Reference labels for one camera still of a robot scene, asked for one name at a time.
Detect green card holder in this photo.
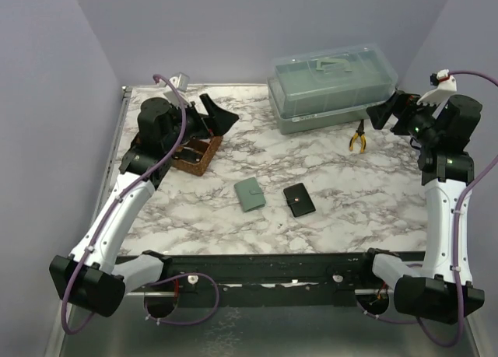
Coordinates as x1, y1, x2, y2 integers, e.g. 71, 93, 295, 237
234, 177, 266, 212

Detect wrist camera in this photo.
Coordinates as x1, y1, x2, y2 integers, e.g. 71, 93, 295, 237
163, 72, 191, 107
417, 69, 457, 107

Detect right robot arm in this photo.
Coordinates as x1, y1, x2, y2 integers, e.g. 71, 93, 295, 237
358, 91, 485, 324

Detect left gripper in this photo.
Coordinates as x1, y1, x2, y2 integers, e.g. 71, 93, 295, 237
163, 93, 239, 152

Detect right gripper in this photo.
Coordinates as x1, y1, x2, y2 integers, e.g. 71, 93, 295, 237
367, 89, 444, 146

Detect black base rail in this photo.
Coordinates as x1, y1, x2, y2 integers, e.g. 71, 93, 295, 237
116, 250, 427, 310

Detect woven brown basket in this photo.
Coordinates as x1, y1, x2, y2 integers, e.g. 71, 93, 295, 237
173, 136, 223, 177

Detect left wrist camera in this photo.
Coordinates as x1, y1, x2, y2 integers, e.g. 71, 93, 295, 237
163, 72, 191, 107

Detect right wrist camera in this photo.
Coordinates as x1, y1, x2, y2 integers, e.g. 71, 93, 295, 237
417, 69, 457, 107

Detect black card holder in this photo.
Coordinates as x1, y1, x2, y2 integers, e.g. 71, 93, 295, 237
283, 183, 316, 218

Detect aluminium frame rail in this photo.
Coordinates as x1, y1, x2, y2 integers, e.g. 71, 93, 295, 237
91, 86, 133, 224

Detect yellow handled pliers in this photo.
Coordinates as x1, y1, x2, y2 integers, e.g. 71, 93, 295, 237
349, 119, 366, 153

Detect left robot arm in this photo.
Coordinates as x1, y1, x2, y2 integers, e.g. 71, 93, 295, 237
49, 94, 239, 317

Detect translucent green storage box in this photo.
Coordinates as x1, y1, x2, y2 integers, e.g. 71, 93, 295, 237
267, 44, 398, 135

